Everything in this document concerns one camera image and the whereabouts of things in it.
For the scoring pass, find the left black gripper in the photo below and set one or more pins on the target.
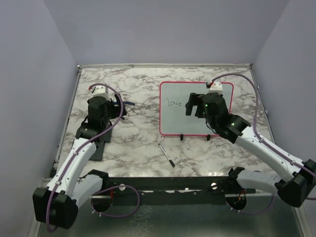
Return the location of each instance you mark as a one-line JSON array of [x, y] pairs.
[[116, 109]]

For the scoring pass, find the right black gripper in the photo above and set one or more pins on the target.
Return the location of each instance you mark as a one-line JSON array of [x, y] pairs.
[[195, 99]]

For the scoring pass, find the red framed whiteboard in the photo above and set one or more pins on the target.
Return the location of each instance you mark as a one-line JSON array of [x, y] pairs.
[[173, 95]]

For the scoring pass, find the white marker pen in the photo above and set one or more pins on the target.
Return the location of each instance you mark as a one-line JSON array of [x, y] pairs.
[[166, 155]]

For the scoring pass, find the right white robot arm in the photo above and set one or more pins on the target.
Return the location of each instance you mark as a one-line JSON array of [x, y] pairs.
[[294, 179]]

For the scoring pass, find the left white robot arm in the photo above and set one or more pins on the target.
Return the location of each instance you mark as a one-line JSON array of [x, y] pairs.
[[57, 204]]

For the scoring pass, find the black foam pad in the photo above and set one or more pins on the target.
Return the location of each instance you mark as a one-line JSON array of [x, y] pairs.
[[101, 141]]

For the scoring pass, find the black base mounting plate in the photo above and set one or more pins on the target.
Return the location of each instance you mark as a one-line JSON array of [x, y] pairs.
[[176, 190]]

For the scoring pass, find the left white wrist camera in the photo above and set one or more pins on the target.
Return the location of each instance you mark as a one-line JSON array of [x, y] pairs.
[[101, 91]]

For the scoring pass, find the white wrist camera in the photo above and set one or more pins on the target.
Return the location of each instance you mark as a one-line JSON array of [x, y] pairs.
[[215, 87], [101, 91]]

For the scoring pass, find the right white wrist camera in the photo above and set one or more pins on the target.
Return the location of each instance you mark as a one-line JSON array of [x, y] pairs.
[[215, 87]]

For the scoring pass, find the blue handled pliers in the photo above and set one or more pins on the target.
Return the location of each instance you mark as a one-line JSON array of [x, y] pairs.
[[126, 103]]

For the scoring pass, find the aluminium table frame rail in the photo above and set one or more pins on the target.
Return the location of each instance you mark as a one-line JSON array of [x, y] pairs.
[[59, 147]]

